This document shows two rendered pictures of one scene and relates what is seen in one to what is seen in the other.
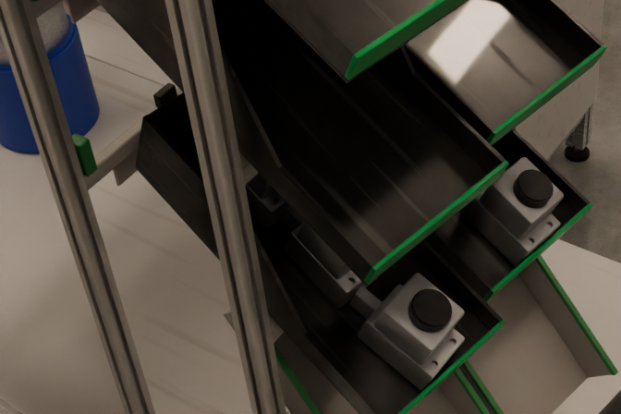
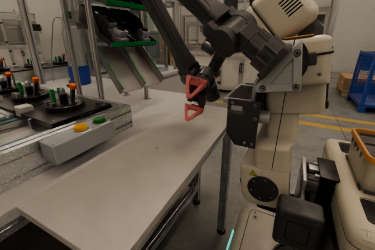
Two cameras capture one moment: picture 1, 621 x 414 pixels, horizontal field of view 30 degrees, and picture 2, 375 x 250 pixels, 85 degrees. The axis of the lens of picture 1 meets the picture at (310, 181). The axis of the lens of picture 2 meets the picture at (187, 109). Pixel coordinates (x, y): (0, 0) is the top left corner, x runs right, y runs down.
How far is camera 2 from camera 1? 0.81 m
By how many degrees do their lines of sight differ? 24
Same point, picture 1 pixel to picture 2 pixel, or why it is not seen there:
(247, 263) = (90, 14)
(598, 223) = not seen: hidden behind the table
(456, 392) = (133, 68)
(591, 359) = (160, 77)
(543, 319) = (153, 72)
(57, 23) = (84, 61)
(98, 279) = (70, 39)
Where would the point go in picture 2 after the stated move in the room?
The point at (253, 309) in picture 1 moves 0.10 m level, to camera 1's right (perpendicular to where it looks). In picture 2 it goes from (91, 25) to (115, 25)
